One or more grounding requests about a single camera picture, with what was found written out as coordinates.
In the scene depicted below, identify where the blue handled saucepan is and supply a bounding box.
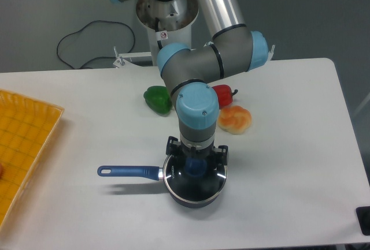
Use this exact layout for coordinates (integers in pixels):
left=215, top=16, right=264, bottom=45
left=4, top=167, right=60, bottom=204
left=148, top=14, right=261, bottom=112
left=97, top=165, right=217, bottom=208

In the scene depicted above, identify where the yellow woven basket tray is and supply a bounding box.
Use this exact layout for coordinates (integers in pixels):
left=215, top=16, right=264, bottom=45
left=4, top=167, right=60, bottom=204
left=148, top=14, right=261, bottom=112
left=1, top=89, right=64, bottom=226

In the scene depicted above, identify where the red bell pepper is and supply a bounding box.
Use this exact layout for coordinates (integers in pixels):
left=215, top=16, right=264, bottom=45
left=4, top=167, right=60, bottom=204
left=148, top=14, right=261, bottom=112
left=212, top=84, right=238, bottom=109

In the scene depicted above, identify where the green bell pepper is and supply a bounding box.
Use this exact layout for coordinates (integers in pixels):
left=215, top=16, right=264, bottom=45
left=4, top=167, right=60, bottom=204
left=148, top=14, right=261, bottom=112
left=143, top=85, right=172, bottom=115

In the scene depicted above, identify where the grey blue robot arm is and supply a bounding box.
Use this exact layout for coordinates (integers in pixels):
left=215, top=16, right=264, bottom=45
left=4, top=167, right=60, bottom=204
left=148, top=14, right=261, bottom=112
left=112, top=0, right=268, bottom=176

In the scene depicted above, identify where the black device at table corner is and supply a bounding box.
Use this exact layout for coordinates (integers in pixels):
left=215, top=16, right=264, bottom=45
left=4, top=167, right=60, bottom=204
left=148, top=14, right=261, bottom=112
left=356, top=206, right=370, bottom=236

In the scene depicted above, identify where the orange twisted bread roll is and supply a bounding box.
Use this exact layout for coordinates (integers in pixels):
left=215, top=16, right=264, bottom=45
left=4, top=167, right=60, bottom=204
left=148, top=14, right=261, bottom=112
left=217, top=106, right=252, bottom=135

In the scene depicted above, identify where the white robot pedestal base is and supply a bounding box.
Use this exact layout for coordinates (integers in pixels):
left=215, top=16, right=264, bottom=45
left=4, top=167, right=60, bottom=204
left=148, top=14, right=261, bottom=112
left=112, top=0, right=216, bottom=68

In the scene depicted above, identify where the black cable on floor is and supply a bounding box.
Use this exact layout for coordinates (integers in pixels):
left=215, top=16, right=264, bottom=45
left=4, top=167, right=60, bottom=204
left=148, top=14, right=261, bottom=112
left=56, top=20, right=136, bottom=70

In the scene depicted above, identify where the glass lid with blue knob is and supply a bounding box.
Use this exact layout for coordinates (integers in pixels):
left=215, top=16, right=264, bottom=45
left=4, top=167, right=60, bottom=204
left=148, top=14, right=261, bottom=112
left=163, top=155, right=227, bottom=207

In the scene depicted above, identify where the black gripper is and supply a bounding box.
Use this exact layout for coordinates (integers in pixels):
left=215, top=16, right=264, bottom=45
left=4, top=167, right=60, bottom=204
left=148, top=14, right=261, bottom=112
left=165, top=136, right=228, bottom=172

